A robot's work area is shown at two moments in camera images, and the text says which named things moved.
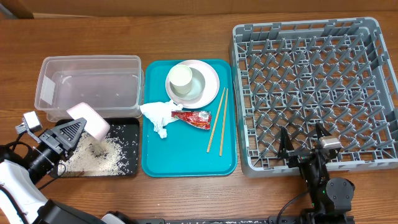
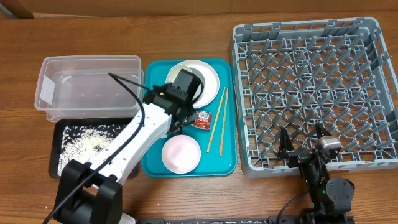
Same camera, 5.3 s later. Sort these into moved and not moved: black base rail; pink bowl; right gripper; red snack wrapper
Moved: pink bowl
Not moved: red snack wrapper; right gripper; black base rail
